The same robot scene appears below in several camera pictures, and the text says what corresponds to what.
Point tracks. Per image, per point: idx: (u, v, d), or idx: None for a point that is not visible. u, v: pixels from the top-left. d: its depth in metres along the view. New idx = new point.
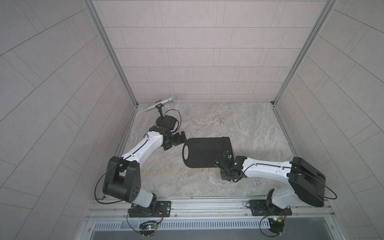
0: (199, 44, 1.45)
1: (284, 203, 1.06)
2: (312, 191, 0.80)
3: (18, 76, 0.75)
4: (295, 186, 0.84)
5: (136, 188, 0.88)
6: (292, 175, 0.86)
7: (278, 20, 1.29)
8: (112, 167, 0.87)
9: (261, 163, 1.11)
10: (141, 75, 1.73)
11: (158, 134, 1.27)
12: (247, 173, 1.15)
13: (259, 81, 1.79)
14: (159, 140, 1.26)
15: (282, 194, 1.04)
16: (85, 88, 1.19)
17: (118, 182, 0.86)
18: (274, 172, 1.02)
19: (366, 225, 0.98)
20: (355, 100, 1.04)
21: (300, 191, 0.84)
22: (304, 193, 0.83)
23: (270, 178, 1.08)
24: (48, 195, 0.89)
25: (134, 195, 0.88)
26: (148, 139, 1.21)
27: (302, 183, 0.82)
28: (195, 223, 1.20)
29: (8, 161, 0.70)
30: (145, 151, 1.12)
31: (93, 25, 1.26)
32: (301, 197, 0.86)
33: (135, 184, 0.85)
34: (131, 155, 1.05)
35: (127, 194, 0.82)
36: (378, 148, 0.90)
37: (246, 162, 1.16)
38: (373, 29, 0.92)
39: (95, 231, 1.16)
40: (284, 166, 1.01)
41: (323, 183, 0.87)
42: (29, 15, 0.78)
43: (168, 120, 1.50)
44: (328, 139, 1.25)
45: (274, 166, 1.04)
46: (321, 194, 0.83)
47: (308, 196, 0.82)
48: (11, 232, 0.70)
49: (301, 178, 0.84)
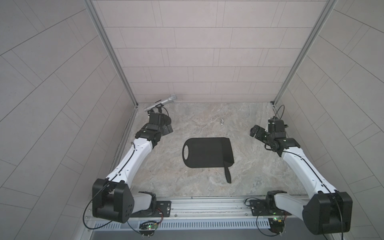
0: (199, 43, 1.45)
1: (283, 204, 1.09)
2: (320, 220, 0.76)
3: (18, 75, 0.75)
4: (313, 201, 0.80)
5: (129, 207, 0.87)
6: (324, 198, 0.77)
7: (278, 20, 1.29)
8: (98, 191, 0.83)
9: (307, 161, 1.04)
10: (141, 75, 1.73)
11: (146, 141, 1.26)
12: (287, 159, 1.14)
13: (259, 81, 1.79)
14: (147, 147, 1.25)
15: (288, 203, 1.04)
16: (85, 88, 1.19)
17: (109, 204, 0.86)
18: (309, 178, 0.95)
19: (366, 225, 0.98)
20: (355, 100, 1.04)
21: (312, 208, 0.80)
22: (313, 213, 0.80)
23: (301, 179, 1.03)
24: (48, 196, 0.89)
25: (128, 213, 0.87)
26: (135, 150, 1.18)
27: (321, 207, 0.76)
28: (195, 223, 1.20)
29: (8, 161, 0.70)
30: (131, 165, 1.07)
31: (93, 25, 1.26)
32: (306, 213, 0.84)
33: (126, 204, 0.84)
34: (117, 175, 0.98)
35: (120, 215, 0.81)
36: (378, 148, 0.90)
37: (295, 149, 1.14)
38: (373, 29, 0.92)
39: (95, 231, 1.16)
40: (325, 185, 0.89)
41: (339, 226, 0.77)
42: (30, 16, 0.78)
43: (156, 119, 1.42)
44: (328, 140, 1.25)
45: (316, 175, 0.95)
46: (327, 231, 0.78)
47: (313, 219, 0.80)
48: (11, 233, 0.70)
49: (327, 206, 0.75)
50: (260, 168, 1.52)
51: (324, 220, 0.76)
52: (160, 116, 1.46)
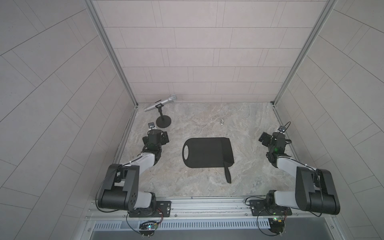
0: (199, 43, 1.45)
1: (282, 199, 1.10)
2: (307, 189, 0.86)
3: (18, 76, 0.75)
4: (297, 176, 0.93)
5: (134, 195, 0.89)
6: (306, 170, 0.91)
7: (278, 21, 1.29)
8: (111, 175, 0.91)
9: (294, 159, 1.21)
10: (141, 75, 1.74)
11: (151, 153, 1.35)
12: (279, 167, 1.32)
13: (259, 81, 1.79)
14: (151, 159, 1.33)
15: (287, 196, 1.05)
16: (85, 88, 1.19)
17: (116, 188, 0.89)
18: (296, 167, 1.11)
19: (366, 225, 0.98)
20: (355, 100, 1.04)
21: (299, 182, 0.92)
22: (300, 187, 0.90)
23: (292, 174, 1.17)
24: (48, 196, 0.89)
25: (132, 203, 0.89)
26: (142, 156, 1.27)
27: (304, 176, 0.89)
28: (196, 223, 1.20)
29: (8, 161, 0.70)
30: (140, 169, 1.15)
31: (93, 25, 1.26)
32: (296, 191, 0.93)
33: (134, 190, 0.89)
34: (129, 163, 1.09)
35: (127, 198, 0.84)
36: (378, 148, 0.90)
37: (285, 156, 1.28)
38: (373, 29, 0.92)
39: (95, 231, 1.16)
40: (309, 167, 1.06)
41: (326, 201, 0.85)
42: (30, 16, 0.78)
43: (153, 137, 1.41)
44: (328, 140, 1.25)
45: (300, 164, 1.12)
46: (315, 206, 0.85)
47: (302, 193, 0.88)
48: (11, 233, 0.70)
49: (308, 174, 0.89)
50: (260, 168, 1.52)
51: (310, 189, 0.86)
52: (157, 133, 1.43)
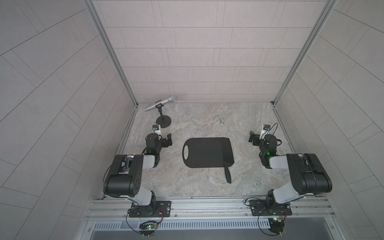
0: (199, 43, 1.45)
1: (281, 197, 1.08)
2: (298, 171, 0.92)
3: (18, 76, 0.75)
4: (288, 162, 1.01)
5: (137, 181, 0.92)
6: (295, 155, 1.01)
7: (278, 20, 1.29)
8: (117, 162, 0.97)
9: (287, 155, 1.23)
10: (141, 75, 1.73)
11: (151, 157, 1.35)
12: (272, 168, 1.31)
13: (259, 81, 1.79)
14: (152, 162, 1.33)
15: (288, 194, 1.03)
16: (85, 88, 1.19)
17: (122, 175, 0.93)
18: None
19: (366, 225, 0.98)
20: (355, 100, 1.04)
21: (291, 170, 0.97)
22: (293, 171, 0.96)
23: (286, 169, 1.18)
24: (48, 195, 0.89)
25: (136, 188, 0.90)
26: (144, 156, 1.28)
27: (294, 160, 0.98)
28: (196, 223, 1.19)
29: (8, 161, 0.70)
30: None
31: (92, 25, 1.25)
32: (292, 180, 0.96)
33: (138, 175, 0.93)
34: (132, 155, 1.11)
35: (132, 180, 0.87)
36: (378, 148, 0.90)
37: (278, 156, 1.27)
38: (373, 29, 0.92)
39: (95, 231, 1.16)
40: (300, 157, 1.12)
41: (320, 180, 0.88)
42: (30, 16, 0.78)
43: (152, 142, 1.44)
44: (328, 139, 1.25)
45: None
46: (312, 186, 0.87)
47: (297, 176, 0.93)
48: (11, 233, 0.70)
49: (296, 157, 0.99)
50: (260, 168, 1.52)
51: (301, 170, 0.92)
52: (155, 138, 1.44)
